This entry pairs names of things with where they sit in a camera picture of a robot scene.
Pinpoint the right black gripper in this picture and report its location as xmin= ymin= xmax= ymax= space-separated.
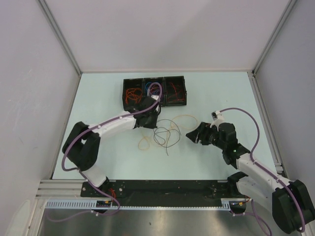
xmin=186 ymin=121 xmax=226 ymax=150

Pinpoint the dark orange wire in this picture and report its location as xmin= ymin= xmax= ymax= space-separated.
xmin=125 ymin=88 xmax=143 ymax=104

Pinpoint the pink maroon wire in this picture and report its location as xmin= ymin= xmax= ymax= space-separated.
xmin=147 ymin=83 xmax=163 ymax=98

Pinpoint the red wire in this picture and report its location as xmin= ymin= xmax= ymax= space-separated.
xmin=167 ymin=82 xmax=185 ymax=103

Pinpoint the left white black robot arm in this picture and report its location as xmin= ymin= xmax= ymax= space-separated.
xmin=62 ymin=95 xmax=160 ymax=197

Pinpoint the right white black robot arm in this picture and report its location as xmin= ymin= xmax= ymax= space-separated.
xmin=186 ymin=122 xmax=315 ymax=234

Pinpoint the black left storage bin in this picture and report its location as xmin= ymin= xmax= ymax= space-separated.
xmin=122 ymin=78 xmax=144 ymax=109

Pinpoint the black storage bin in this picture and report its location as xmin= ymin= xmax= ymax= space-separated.
xmin=164 ymin=76 xmax=187 ymax=107
xmin=122 ymin=78 xmax=144 ymax=109
xmin=143 ymin=77 xmax=165 ymax=107

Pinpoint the black middle storage bin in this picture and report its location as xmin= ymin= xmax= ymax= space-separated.
xmin=143 ymin=77 xmax=165 ymax=107

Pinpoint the black right storage bin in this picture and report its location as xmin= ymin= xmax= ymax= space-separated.
xmin=164 ymin=76 xmax=187 ymax=107

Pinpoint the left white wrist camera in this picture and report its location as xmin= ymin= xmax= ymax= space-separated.
xmin=149 ymin=94 xmax=160 ymax=101

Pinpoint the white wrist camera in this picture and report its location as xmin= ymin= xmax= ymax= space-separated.
xmin=149 ymin=94 xmax=160 ymax=101
xmin=210 ymin=111 xmax=225 ymax=128

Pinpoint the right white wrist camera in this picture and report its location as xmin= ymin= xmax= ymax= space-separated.
xmin=210 ymin=111 xmax=225 ymax=128

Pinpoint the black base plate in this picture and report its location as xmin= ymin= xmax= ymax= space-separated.
xmin=81 ymin=179 xmax=256 ymax=207

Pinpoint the grey slotted cable duct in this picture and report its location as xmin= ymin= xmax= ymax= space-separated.
xmin=45 ymin=199 xmax=246 ymax=211

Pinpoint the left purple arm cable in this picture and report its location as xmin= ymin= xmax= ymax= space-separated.
xmin=61 ymin=83 xmax=163 ymax=173

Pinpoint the aluminium frame rail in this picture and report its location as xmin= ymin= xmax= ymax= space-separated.
xmin=35 ymin=179 xmax=86 ymax=199

